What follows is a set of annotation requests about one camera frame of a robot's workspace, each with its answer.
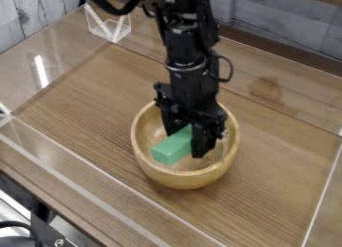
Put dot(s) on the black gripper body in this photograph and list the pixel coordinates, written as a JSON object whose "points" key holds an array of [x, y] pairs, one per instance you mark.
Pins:
{"points": [[190, 94]]}

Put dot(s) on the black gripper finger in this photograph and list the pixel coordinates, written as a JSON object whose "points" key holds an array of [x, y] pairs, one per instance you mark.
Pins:
{"points": [[173, 121], [204, 139]]}

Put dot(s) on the green rectangular block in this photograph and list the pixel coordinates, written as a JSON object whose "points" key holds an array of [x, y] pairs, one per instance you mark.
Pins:
{"points": [[174, 147]]}

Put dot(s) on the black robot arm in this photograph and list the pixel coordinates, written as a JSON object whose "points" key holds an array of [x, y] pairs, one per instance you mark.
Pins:
{"points": [[186, 24]]}

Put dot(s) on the wooden bowl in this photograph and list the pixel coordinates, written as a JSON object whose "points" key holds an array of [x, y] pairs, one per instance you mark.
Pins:
{"points": [[189, 173]]}

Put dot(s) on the clear acrylic tray wall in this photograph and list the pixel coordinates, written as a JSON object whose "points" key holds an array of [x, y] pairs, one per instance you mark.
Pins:
{"points": [[74, 90]]}

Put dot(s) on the clear acrylic corner bracket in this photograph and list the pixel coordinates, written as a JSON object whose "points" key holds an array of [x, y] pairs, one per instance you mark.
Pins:
{"points": [[110, 29]]}

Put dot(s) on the black metal stand bracket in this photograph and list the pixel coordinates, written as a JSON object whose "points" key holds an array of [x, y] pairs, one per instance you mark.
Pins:
{"points": [[50, 237]]}

